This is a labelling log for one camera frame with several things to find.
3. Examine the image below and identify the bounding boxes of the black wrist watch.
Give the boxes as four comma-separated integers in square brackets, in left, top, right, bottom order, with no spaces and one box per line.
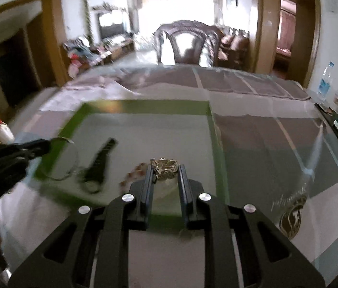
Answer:
[78,138,118,194]

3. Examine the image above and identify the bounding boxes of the plastic water bottle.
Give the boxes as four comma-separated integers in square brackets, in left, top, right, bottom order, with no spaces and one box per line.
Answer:
[317,61,334,101]

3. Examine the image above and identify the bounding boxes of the plaid bed sheet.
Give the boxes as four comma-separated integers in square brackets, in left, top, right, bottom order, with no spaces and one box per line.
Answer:
[0,65,338,283]

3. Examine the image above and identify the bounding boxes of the carved wooden chair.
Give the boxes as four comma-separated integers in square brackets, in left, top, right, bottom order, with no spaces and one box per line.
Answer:
[154,19,224,67]

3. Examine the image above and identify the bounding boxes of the wooden armchair with clothes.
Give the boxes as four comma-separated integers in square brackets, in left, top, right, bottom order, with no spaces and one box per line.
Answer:
[62,36,112,79]

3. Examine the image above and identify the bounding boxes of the green cardboard box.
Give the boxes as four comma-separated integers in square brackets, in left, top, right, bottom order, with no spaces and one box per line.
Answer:
[33,99,230,217]

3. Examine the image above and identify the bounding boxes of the silver bangle bracelet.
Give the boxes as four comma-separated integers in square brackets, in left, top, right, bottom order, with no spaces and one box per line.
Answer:
[46,136,81,181]

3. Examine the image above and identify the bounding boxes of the cream flower hair accessory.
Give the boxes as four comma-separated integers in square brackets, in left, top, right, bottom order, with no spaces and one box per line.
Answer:
[150,158,179,181]

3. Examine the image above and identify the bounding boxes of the green ivy garland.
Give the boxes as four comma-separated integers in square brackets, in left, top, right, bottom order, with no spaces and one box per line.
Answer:
[83,0,93,46]

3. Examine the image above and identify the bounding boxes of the wooden tv cabinet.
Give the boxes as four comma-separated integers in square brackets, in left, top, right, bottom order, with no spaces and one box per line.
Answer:
[103,38,134,62]

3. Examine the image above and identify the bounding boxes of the red white bead bracelet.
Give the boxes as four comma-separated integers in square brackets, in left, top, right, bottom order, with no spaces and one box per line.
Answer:
[118,162,149,191]

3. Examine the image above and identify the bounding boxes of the flat screen television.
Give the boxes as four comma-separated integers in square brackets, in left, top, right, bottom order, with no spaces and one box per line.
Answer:
[97,10,125,39]

